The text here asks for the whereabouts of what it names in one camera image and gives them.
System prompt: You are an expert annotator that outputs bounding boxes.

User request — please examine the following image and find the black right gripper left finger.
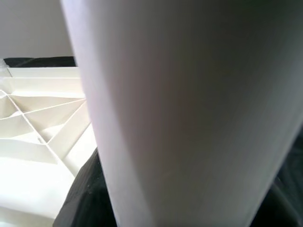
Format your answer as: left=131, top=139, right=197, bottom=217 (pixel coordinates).
left=53, top=148, right=119, bottom=227

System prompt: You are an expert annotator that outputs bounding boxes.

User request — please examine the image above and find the white plastic table leg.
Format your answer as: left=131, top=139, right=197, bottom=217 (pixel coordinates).
left=60, top=0, right=303, bottom=227

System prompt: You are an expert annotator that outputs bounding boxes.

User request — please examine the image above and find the white plastic children table top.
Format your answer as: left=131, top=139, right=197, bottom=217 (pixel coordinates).
left=0, top=66, right=99, bottom=227

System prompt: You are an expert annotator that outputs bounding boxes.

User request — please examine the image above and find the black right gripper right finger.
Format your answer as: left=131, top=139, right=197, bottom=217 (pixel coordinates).
left=246, top=179, right=303, bottom=227

